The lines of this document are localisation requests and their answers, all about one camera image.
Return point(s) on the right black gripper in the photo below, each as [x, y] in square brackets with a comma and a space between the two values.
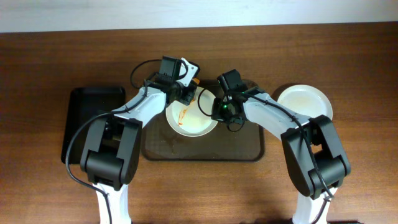
[222, 113]

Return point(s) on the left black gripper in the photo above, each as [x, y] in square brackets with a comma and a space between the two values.
[189, 96]

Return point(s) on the orange green sponge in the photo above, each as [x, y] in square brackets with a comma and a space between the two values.
[196, 81]

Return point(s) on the white plate stained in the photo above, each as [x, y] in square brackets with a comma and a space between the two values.
[188, 120]

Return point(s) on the white plate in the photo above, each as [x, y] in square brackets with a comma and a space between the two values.
[306, 100]

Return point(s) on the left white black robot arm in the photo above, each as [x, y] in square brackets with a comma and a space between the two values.
[111, 150]

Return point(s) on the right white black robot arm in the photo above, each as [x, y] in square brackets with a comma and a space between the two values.
[316, 161]

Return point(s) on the brown serving tray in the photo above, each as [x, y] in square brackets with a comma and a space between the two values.
[162, 143]

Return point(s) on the small black tray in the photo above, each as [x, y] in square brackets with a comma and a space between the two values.
[87, 102]

